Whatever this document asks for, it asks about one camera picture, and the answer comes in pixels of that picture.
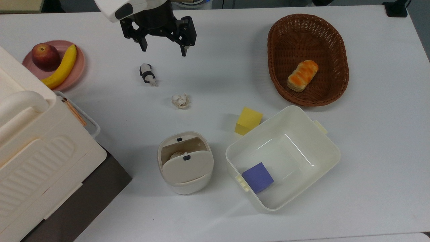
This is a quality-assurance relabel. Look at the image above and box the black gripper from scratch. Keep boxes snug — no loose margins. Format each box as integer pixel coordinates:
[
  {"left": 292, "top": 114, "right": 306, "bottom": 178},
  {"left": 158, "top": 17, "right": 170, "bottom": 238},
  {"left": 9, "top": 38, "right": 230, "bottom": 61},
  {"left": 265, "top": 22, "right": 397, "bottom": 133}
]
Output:
[{"left": 120, "top": 0, "right": 197, "bottom": 57}]

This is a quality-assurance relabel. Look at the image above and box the white desktop trash can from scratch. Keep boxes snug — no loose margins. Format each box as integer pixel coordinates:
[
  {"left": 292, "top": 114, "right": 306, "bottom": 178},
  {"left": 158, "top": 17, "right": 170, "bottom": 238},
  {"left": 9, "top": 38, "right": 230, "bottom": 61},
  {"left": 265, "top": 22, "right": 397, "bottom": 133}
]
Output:
[{"left": 157, "top": 131, "right": 215, "bottom": 195}]

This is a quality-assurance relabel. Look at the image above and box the small panda toy figure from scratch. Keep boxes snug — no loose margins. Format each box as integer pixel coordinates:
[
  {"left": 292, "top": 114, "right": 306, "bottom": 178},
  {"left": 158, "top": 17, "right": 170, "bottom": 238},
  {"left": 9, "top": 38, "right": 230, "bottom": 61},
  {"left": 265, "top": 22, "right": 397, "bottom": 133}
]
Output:
[{"left": 139, "top": 63, "right": 158, "bottom": 87}]

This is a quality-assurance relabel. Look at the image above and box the crumpled white paper ball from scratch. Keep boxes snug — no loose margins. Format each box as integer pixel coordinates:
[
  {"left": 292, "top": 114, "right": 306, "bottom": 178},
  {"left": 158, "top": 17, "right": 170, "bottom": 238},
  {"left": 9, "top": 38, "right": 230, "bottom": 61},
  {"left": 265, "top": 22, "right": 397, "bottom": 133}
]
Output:
[{"left": 171, "top": 93, "right": 190, "bottom": 110}]

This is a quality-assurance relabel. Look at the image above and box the pink plate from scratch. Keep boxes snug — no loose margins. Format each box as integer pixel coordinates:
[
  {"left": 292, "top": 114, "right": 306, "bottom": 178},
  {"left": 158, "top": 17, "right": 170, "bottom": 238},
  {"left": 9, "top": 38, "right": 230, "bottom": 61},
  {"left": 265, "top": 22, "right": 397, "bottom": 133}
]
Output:
[{"left": 22, "top": 40, "right": 86, "bottom": 92}]

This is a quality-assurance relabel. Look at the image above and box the yellow banana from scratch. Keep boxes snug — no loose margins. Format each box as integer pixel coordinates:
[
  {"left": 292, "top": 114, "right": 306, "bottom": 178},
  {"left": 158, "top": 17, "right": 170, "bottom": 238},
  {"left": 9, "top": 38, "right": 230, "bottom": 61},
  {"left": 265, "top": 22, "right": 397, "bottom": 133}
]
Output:
[{"left": 41, "top": 44, "right": 77, "bottom": 90}]

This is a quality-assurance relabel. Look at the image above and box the clear plastic tray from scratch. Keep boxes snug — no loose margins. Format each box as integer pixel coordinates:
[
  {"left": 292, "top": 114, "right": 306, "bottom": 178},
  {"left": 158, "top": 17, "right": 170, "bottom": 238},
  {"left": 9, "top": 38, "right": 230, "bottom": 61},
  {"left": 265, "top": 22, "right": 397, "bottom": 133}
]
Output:
[{"left": 54, "top": 91, "right": 101, "bottom": 139}]

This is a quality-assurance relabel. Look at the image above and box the orange pencil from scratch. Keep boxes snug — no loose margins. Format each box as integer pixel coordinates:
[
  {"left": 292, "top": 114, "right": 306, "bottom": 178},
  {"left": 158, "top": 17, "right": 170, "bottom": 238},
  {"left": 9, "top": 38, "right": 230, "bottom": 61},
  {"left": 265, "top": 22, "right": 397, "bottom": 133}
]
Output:
[{"left": 61, "top": 97, "right": 87, "bottom": 127}]

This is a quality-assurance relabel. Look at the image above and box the yellow foam cube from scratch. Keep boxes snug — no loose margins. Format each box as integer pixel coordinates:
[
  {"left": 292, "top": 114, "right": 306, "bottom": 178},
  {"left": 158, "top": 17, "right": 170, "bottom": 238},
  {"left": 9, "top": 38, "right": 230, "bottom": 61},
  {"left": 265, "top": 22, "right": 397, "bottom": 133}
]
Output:
[{"left": 234, "top": 107, "right": 263, "bottom": 136}]

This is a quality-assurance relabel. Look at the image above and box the red apple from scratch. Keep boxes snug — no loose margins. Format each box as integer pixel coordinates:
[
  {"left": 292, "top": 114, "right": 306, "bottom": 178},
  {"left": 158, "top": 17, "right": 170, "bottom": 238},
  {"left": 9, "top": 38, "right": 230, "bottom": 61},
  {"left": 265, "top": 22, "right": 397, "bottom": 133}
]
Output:
[{"left": 32, "top": 43, "right": 61, "bottom": 72}]

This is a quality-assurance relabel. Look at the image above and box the orange striped bread loaf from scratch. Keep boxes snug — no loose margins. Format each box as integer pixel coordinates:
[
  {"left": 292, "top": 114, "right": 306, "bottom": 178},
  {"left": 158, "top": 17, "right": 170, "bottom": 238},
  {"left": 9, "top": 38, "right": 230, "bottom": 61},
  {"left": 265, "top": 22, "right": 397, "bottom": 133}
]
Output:
[{"left": 287, "top": 59, "right": 319, "bottom": 93}]

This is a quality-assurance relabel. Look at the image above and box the brown wicker basket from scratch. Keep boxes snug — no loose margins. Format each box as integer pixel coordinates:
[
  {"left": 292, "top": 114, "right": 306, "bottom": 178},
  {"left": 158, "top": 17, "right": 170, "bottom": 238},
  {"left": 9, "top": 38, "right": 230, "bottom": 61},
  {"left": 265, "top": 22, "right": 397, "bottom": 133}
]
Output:
[{"left": 267, "top": 13, "right": 350, "bottom": 107}]

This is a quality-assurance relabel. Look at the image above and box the purple foam cube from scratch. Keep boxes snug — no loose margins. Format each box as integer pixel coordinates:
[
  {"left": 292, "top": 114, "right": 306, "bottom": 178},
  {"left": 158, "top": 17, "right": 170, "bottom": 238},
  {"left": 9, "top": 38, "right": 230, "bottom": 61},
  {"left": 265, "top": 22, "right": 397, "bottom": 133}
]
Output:
[{"left": 242, "top": 162, "right": 274, "bottom": 194}]

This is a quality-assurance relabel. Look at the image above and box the white plastic storage bin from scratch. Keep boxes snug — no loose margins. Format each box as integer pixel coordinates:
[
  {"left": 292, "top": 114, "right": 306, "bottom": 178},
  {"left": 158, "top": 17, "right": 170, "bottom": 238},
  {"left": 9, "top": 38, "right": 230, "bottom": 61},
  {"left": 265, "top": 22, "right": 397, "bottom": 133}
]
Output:
[{"left": 225, "top": 105, "right": 341, "bottom": 212}]

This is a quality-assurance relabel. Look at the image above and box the cream plastic storage cabinet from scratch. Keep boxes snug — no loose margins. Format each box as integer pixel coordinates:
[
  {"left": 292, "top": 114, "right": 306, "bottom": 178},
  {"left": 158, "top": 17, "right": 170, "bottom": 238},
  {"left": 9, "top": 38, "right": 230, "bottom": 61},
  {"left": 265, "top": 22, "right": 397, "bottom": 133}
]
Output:
[{"left": 0, "top": 45, "right": 108, "bottom": 242}]

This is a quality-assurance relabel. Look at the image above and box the dark grey base board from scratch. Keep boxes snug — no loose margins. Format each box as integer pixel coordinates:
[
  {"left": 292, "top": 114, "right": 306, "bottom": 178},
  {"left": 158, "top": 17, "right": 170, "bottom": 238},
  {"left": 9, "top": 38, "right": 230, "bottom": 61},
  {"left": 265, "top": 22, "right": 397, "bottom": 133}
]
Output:
[{"left": 20, "top": 145, "right": 133, "bottom": 242}]

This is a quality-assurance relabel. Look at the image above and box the black clamp mount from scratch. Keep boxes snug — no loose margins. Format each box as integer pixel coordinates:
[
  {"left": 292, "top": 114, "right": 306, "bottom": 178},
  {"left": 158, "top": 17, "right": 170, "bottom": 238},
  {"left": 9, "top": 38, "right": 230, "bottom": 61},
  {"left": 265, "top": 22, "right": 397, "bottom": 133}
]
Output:
[{"left": 382, "top": 0, "right": 412, "bottom": 18}]

